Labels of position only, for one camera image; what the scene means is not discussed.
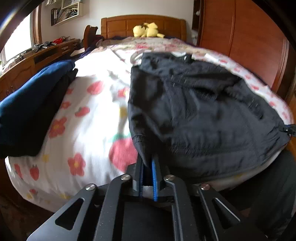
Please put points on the black jacket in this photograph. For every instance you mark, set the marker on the black jacket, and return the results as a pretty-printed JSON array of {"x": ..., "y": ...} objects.
[{"x": 196, "y": 115}]

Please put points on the wooden framed window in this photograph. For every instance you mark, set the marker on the wooden framed window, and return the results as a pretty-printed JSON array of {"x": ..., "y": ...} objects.
[{"x": 18, "y": 39}]

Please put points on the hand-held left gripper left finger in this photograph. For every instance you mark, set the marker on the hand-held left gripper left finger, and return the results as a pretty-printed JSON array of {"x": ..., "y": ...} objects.
[{"x": 141, "y": 180}]

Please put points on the strawberry print bedsheet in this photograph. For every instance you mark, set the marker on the strawberry print bedsheet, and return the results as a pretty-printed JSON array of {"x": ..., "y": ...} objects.
[{"x": 92, "y": 115}]

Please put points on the yellow plush toy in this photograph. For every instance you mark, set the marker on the yellow plush toy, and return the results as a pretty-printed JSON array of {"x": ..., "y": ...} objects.
[{"x": 148, "y": 31}]

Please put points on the wooden slatted wardrobe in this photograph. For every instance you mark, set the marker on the wooden slatted wardrobe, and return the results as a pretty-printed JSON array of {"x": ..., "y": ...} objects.
[{"x": 242, "y": 34}]

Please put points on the rose print quilt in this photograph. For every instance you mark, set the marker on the rose print quilt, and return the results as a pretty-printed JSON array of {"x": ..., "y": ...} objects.
[{"x": 150, "y": 44}]

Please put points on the wooden bed headboard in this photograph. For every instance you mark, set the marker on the wooden bed headboard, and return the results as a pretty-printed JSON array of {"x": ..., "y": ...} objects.
[{"x": 120, "y": 26}]

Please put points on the white wall shelf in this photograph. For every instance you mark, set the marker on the white wall shelf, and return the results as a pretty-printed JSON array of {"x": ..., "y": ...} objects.
[{"x": 69, "y": 12}]

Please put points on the wooden chair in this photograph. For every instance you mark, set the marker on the wooden chair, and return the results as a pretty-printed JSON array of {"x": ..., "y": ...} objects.
[{"x": 89, "y": 37}]

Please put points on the person's dark clothing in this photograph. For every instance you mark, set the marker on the person's dark clothing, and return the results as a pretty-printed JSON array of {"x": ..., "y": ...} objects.
[{"x": 272, "y": 185}]

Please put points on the wooden desk cabinet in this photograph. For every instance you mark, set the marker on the wooden desk cabinet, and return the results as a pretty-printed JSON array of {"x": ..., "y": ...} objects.
[{"x": 25, "y": 67}]

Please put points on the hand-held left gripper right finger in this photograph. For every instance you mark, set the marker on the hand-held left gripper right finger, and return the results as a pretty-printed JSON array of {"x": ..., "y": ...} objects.
[{"x": 154, "y": 183}]

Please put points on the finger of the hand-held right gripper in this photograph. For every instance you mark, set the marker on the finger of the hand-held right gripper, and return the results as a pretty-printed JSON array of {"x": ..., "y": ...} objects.
[{"x": 290, "y": 131}]

